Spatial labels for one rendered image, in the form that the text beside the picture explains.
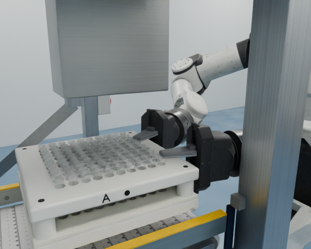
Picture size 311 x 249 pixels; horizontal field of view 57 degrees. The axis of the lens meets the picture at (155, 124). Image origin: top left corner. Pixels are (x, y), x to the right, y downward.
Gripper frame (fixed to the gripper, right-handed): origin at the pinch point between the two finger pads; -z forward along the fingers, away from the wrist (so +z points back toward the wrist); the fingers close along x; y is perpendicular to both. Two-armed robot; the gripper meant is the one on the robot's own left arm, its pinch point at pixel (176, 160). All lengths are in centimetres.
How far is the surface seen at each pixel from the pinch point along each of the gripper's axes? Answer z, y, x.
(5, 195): -29.3, 14.4, 9.0
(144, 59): -1.8, 12.6, -16.9
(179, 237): -3.5, -9.3, 8.4
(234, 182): 136, 158, 97
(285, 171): 11.1, -13.2, -1.9
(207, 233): 1.8, -8.6, 9.4
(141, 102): 123, 395, 60
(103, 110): 3, 84, 7
